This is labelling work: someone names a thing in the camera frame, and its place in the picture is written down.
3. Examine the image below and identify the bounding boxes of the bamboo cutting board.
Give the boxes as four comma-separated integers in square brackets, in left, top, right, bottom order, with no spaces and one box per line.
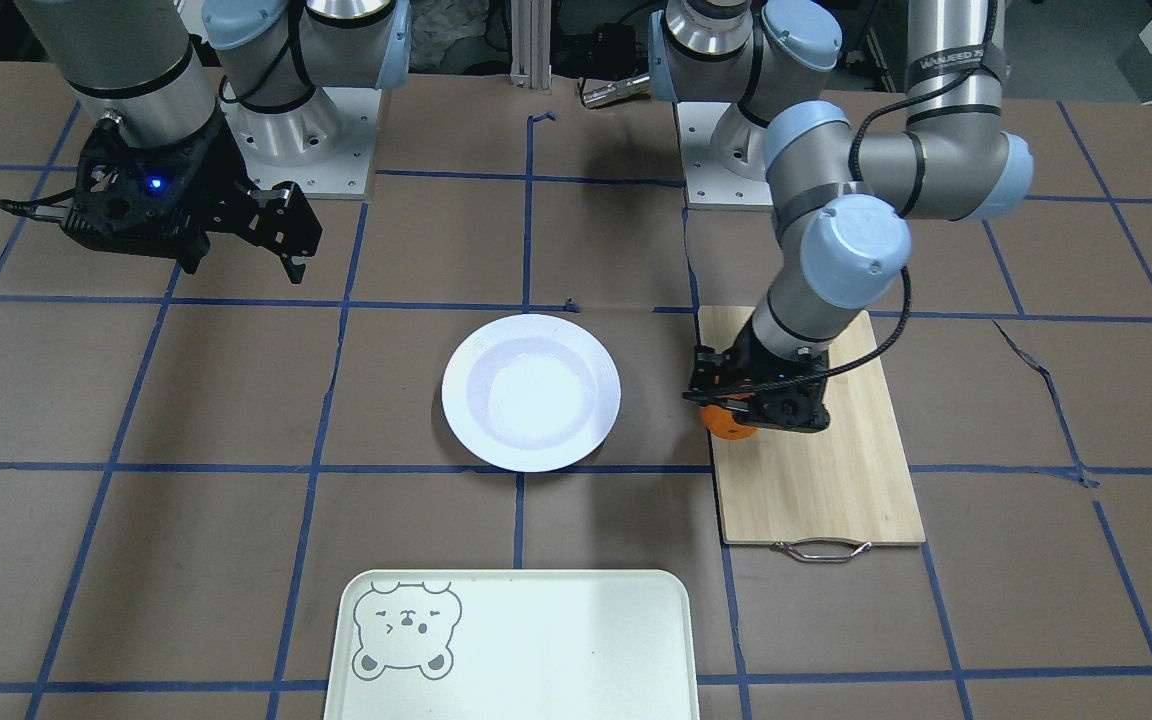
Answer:
[710,361,925,559]

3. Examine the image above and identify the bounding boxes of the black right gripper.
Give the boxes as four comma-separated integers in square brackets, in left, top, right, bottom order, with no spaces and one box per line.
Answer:
[60,108,323,285]

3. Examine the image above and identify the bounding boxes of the silver cylindrical connector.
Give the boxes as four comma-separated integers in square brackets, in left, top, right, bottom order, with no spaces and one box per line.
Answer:
[577,74,652,109]

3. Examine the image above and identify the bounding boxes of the aluminium frame post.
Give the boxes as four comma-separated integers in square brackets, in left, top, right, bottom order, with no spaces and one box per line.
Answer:
[509,0,554,94]

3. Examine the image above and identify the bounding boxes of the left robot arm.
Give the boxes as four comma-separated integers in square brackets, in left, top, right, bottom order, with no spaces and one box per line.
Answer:
[647,1,1034,439]

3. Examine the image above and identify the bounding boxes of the white round plate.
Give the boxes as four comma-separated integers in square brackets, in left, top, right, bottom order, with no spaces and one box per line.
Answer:
[440,314,622,473]

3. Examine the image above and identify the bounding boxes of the cream bear tray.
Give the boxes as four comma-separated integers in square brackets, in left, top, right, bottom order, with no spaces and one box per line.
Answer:
[323,569,700,719]

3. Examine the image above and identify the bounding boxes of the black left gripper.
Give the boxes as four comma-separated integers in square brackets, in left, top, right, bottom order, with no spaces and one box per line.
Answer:
[710,325,829,433]

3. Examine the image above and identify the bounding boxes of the orange fruit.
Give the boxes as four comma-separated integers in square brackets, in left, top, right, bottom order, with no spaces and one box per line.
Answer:
[700,406,756,441]

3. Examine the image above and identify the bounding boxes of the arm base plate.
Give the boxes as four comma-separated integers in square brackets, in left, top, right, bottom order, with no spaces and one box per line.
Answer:
[674,94,842,211]
[220,88,387,200]

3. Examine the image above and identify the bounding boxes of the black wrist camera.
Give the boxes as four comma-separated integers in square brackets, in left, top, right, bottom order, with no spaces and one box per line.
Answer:
[685,344,730,395]

